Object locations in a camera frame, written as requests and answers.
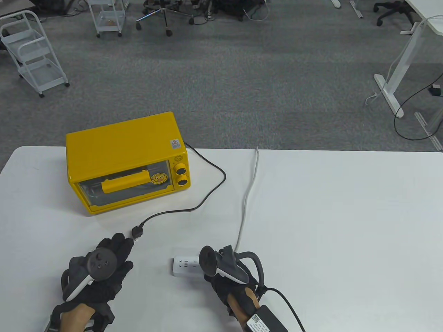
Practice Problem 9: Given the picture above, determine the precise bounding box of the person's right hand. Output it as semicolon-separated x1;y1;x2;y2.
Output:
204;258;263;307

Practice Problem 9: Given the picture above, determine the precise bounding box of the person's left hand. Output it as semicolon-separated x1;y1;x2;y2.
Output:
61;233;135;305

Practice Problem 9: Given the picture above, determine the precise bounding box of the black white hand controller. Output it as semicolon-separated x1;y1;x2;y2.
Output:
200;245;265;287
62;248;120;302

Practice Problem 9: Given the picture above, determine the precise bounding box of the white power strip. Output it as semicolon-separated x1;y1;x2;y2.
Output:
172;255;202;276

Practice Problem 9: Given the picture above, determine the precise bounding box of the white power strip cable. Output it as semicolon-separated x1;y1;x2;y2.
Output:
235;147;260;252

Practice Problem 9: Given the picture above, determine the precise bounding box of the black oven power cable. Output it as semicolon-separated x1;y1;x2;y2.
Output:
132;142;226;241

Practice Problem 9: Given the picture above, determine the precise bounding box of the yellow oven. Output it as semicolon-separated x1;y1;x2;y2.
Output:
66;111;191;216

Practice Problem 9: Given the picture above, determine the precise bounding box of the person's right forearm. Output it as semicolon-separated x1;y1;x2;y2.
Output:
227;287;261;324

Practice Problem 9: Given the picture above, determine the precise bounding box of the person's left forearm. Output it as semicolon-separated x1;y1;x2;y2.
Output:
45;302;115;332

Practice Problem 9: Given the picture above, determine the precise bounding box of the black box with white label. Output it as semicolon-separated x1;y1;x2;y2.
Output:
242;304;288;332

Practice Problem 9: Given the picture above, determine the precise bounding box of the large white utility cart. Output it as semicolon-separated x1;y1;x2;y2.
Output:
0;10;70;98

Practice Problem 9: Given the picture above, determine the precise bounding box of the small white utility cart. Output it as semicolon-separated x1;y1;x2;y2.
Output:
87;0;127;38

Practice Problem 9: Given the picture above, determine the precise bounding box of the chrome office chair base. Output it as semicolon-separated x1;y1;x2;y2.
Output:
136;0;194;37

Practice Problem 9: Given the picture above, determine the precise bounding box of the dark desk corner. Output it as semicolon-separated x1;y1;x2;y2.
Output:
0;0;38;19

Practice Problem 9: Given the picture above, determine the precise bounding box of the black office chair base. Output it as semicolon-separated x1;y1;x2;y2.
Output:
373;0;415;26

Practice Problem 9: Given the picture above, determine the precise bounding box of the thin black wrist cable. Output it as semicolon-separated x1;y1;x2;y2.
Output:
264;288;307;332

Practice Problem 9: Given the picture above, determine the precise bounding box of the black floor cable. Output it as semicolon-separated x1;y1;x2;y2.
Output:
394;73;443;140

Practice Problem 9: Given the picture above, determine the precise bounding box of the white floor cable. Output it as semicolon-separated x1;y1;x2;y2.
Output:
365;91;385;106

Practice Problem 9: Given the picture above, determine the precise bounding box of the grey metal floor rail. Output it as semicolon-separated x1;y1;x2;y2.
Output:
415;112;443;151

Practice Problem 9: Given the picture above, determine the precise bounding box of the black bags and cables pile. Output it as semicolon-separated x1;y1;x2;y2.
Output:
212;0;270;22

